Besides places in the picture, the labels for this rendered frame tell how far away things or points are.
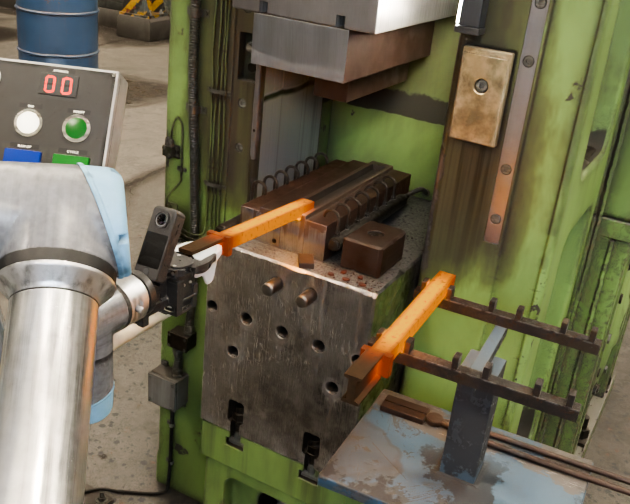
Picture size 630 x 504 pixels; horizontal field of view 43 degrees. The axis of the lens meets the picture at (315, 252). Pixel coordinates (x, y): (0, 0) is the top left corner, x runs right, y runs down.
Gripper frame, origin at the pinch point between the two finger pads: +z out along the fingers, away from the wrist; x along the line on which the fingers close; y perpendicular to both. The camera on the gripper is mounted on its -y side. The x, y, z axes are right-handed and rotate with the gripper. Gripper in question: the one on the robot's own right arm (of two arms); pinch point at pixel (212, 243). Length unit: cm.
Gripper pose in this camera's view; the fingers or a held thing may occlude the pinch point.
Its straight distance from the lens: 137.1
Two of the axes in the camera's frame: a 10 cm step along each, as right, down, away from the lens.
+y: -0.9, 9.2, 3.8
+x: 8.7, 2.6, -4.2
